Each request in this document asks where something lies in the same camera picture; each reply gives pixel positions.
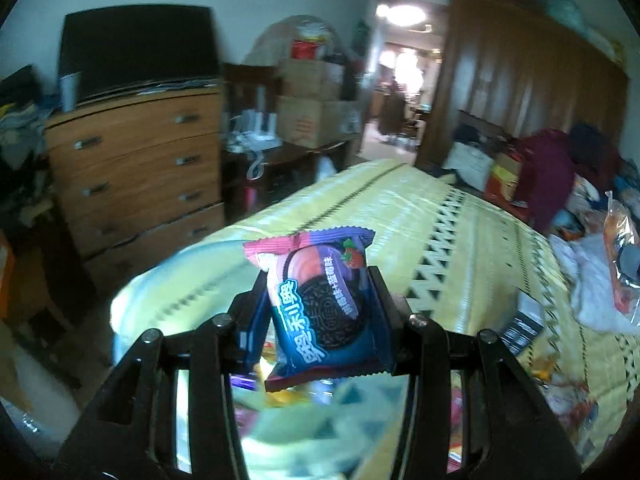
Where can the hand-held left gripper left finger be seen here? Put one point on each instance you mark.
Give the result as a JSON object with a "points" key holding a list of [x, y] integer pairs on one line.
{"points": [[256, 330]]}

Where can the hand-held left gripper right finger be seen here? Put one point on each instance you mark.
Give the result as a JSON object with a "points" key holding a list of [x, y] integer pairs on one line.
{"points": [[378, 325]]}

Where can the purple sandwich cookie packet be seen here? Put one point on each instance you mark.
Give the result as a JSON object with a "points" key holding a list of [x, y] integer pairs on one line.
{"points": [[320, 310]]}

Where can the yellow patterned bedspread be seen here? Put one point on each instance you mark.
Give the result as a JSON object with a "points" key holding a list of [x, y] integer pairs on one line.
{"points": [[400, 220]]}

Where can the black box with icons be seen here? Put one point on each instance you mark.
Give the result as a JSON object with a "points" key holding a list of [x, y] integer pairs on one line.
{"points": [[522, 325]]}

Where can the dark wooden desk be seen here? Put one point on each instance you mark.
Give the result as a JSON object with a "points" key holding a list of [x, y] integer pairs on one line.
{"points": [[290, 165]]}

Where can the white tote bag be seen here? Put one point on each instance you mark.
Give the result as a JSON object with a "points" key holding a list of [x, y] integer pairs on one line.
{"points": [[467, 165]]}

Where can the red and gold gift box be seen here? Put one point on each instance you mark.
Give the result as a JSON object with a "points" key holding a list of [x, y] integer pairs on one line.
{"points": [[505, 180]]}

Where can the pile of snack packets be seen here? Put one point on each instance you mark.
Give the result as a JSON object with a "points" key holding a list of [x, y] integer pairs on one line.
{"points": [[565, 395]]}

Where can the white router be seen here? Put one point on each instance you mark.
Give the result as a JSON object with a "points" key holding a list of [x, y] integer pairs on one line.
{"points": [[260, 127]]}

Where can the wooden chest of drawers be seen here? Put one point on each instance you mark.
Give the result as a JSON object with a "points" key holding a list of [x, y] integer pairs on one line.
{"points": [[140, 160]]}

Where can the large cardboard box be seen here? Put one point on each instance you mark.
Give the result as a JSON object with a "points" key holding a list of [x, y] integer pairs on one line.
{"points": [[310, 122]]}

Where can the white plastic bag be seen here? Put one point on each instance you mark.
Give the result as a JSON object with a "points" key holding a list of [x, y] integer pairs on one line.
{"points": [[590, 280]]}

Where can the maroon jacket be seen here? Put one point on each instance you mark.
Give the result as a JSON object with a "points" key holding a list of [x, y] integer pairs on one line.
{"points": [[545, 175]]}

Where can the small cardboard box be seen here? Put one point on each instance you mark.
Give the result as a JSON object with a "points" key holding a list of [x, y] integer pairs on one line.
{"points": [[307, 80]]}

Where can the orange snack bag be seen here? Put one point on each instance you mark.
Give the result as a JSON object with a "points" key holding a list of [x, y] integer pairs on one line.
{"points": [[617, 230]]}

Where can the dark blue garment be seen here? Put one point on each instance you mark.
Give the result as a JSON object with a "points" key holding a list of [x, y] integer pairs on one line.
{"points": [[595, 145]]}

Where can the brown wooden wardrobe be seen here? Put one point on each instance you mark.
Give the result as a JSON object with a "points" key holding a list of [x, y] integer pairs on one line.
{"points": [[510, 75]]}

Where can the red gift bag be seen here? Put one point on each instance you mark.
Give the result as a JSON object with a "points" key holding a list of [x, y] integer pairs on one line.
{"points": [[306, 50]]}

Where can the grey paper cup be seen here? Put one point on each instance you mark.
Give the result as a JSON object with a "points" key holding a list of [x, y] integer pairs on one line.
{"points": [[70, 91]]}

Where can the black television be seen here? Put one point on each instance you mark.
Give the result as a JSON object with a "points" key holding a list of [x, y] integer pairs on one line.
{"points": [[135, 50]]}

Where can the pile of clothes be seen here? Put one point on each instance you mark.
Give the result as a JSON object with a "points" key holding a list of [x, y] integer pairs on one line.
{"points": [[20, 125]]}

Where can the ceiling lamp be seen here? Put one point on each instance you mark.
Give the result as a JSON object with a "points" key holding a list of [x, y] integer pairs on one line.
{"points": [[400, 12]]}

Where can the teal bundle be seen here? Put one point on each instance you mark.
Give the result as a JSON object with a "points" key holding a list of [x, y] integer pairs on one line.
{"points": [[565, 12]]}

